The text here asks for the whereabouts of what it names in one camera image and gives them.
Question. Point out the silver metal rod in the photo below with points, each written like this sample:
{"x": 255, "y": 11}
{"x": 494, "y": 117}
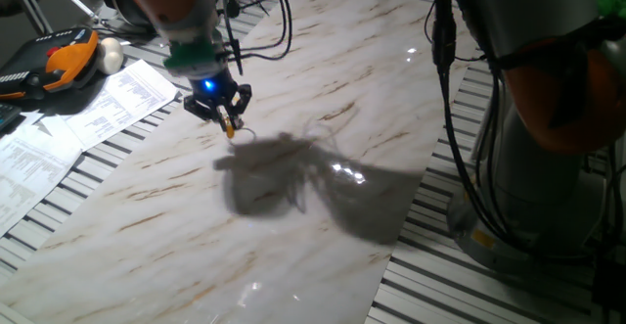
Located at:
{"x": 73, "y": 1}

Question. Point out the slanted aluminium frame post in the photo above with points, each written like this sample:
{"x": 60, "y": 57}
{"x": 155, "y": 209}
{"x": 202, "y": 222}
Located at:
{"x": 29, "y": 6}

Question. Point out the green gripper mount flange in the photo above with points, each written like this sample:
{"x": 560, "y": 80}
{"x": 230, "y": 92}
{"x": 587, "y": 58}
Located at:
{"x": 193, "y": 57}

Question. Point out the orange black teach pendant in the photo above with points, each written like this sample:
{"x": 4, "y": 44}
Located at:
{"x": 68, "y": 62}

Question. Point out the printed white paper sheet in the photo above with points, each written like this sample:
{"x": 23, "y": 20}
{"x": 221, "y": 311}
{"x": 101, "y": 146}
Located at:
{"x": 29, "y": 167}
{"x": 122, "y": 99}

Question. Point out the white bone-shaped toy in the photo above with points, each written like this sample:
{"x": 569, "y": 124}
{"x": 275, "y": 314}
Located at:
{"x": 110, "y": 55}

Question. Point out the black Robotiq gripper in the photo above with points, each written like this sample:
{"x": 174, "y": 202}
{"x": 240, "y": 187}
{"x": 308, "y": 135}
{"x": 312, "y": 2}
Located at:
{"x": 212, "y": 91}

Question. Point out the black computer keyboard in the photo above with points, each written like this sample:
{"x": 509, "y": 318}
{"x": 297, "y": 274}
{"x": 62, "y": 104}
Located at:
{"x": 7, "y": 116}

